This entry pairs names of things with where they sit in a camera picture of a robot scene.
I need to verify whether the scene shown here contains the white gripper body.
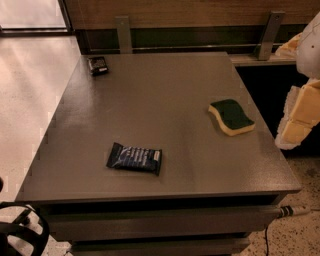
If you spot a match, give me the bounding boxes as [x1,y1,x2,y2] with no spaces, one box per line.
[296,12,320,79]

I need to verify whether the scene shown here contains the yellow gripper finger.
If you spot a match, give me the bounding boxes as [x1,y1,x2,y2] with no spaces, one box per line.
[275,79,320,150]
[275,33,301,59]

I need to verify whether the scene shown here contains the blue rxbar blueberry wrapper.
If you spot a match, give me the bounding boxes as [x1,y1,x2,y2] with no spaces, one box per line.
[106,143,162,176]

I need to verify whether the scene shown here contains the dark rxbar chocolate wrapper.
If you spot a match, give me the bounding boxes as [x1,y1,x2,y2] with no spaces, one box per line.
[88,57,109,76]

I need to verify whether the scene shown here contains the green yellow sponge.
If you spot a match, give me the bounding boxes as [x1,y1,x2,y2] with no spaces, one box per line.
[208,99,255,136]

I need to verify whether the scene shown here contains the upper grey drawer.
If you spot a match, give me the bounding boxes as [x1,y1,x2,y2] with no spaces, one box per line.
[47,206,280,241]

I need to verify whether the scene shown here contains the grey drawer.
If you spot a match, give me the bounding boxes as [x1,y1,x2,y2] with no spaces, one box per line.
[71,238,250,256]
[47,206,280,241]

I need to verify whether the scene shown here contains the lower grey drawer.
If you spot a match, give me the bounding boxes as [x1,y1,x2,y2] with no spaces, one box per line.
[71,238,250,256]

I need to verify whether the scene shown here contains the black chair base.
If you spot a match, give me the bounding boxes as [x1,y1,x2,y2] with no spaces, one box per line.
[0,202,50,256]

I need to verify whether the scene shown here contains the right metal wall bracket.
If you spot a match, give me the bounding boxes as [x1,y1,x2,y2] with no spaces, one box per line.
[254,11,285,61]

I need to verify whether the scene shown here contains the metal wall bracket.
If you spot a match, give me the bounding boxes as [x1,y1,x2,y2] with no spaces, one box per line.
[115,16,133,54]
[254,11,285,61]

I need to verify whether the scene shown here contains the black cable with plug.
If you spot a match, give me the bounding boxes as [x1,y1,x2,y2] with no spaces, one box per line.
[264,205,313,256]

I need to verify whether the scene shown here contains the left metal wall bracket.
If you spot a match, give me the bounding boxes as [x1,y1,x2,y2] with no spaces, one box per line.
[115,16,133,54]

